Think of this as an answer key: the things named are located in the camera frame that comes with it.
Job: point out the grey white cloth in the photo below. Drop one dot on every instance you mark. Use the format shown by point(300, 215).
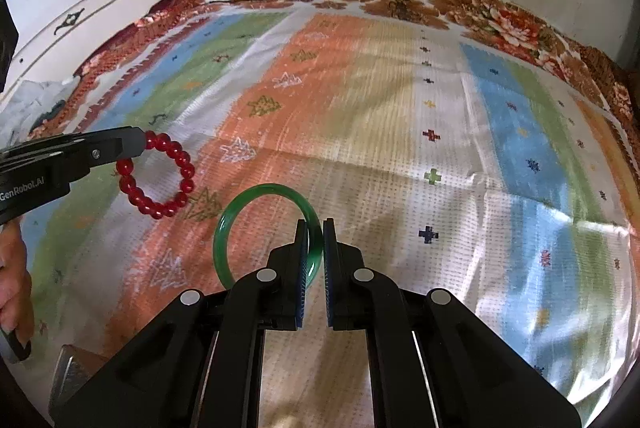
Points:
point(30, 102)

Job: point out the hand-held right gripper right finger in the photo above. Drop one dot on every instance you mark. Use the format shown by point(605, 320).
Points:
point(328, 273)

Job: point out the floral brown bedsheet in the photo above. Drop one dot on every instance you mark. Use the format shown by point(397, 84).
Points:
point(500, 17)

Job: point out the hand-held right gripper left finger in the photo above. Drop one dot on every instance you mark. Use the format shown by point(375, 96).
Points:
point(301, 273)

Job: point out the green jade bangle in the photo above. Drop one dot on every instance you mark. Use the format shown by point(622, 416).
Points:
point(250, 194)

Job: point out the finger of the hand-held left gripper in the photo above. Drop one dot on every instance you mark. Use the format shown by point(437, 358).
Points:
point(107, 148)

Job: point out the striped printed blanket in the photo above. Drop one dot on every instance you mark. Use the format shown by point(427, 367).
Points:
point(380, 132)

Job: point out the white headboard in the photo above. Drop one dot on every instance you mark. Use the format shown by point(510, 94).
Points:
point(100, 2)

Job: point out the person's left hand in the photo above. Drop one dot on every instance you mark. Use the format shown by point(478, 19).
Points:
point(15, 278)

